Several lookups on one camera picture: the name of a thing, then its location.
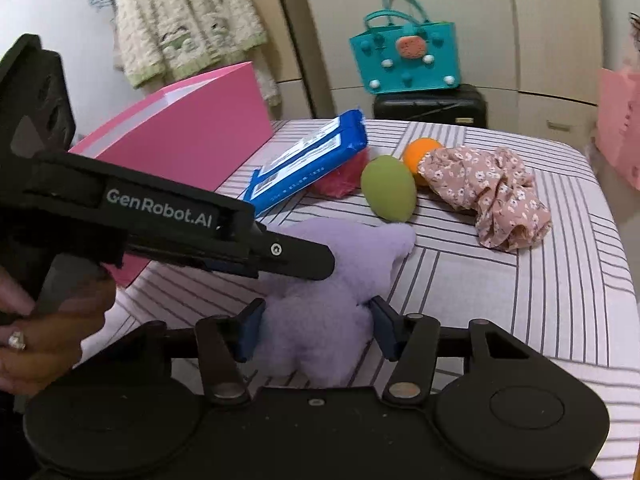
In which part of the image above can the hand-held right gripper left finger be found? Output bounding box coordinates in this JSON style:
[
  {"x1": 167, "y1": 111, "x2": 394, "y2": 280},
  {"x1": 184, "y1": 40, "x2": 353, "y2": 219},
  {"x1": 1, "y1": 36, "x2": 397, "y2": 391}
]
[{"x1": 95, "y1": 298, "x2": 266, "y2": 406}]

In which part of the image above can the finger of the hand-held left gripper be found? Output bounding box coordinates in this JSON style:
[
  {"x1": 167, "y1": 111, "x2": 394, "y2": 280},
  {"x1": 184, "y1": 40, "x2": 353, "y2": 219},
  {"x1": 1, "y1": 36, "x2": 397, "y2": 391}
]
[{"x1": 252, "y1": 230, "x2": 336, "y2": 282}]

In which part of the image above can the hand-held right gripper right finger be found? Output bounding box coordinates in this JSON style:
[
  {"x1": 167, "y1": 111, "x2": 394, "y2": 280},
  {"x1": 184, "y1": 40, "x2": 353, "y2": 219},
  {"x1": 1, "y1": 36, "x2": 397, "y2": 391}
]
[{"x1": 367, "y1": 296, "x2": 548, "y2": 403}]

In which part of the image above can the purple plush toy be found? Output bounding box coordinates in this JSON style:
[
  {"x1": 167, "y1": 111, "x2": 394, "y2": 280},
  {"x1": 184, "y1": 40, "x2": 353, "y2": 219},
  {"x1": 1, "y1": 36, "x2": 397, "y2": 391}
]
[{"x1": 250, "y1": 217, "x2": 417, "y2": 390}]

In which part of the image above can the pink cardboard box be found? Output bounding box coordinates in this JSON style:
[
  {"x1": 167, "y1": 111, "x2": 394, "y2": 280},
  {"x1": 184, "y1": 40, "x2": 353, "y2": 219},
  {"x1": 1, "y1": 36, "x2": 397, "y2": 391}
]
[{"x1": 67, "y1": 61, "x2": 275, "y2": 288}]

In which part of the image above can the orange makeup sponge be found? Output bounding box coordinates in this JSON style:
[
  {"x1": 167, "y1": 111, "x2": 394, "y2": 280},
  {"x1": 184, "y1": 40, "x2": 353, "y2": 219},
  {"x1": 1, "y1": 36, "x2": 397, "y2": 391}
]
[{"x1": 403, "y1": 138, "x2": 445, "y2": 187}]

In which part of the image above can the person's left hand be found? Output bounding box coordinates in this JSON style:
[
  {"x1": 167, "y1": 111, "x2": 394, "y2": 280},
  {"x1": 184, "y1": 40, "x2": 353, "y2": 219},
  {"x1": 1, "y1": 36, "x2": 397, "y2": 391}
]
[{"x1": 0, "y1": 265, "x2": 117, "y2": 396}]

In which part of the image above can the blue wipes packet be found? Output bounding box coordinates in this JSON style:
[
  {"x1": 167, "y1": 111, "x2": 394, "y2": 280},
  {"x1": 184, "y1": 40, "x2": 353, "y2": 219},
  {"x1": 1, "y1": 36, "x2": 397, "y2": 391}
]
[{"x1": 245, "y1": 109, "x2": 370, "y2": 217}]

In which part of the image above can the green makeup sponge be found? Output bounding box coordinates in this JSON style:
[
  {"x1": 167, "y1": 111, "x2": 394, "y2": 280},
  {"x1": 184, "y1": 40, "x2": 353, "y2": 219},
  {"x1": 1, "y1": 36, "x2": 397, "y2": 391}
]
[{"x1": 360, "y1": 156, "x2": 417, "y2": 223}]

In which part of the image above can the striped tablecloth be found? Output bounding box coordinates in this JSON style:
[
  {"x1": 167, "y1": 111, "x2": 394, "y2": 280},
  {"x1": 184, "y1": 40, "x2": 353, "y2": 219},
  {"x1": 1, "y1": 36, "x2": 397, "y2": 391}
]
[{"x1": 80, "y1": 119, "x2": 632, "y2": 406}]

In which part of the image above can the pink floral cloth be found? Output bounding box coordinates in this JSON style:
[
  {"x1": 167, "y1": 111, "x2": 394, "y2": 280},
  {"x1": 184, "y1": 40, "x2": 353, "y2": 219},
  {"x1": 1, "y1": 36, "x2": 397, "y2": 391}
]
[{"x1": 416, "y1": 146, "x2": 552, "y2": 252}]

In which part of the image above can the beige tall wardrobe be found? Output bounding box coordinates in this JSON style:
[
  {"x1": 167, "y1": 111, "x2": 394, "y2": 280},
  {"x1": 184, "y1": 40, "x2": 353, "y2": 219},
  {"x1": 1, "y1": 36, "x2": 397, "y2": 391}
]
[{"x1": 260, "y1": 0, "x2": 313, "y2": 121}]

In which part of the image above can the cream fluffy cardigan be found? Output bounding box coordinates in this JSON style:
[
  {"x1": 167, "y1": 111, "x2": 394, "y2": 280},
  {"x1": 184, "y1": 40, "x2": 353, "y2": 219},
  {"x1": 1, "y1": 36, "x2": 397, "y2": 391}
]
[{"x1": 107, "y1": 0, "x2": 281, "y2": 106}]

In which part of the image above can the black suitcase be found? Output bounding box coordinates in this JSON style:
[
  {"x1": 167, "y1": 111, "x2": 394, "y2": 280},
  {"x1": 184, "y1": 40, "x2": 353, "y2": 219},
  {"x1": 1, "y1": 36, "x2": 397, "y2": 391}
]
[{"x1": 372, "y1": 84, "x2": 488, "y2": 128}]

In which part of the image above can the teal felt handbag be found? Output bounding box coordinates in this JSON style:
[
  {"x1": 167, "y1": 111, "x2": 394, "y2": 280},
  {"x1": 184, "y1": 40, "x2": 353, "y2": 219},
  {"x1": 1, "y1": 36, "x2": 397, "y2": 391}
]
[{"x1": 349, "y1": 0, "x2": 457, "y2": 95}]

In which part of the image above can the grey three-door wardrobe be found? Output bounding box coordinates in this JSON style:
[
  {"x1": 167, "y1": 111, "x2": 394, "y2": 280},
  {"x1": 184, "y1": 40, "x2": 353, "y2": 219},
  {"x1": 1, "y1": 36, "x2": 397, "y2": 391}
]
[{"x1": 295, "y1": 0, "x2": 608, "y2": 153}]

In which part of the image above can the pink paper bag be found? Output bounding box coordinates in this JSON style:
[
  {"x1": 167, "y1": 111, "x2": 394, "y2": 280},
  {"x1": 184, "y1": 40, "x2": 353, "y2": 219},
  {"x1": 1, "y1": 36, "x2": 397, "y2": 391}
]
[{"x1": 594, "y1": 66, "x2": 640, "y2": 191}]

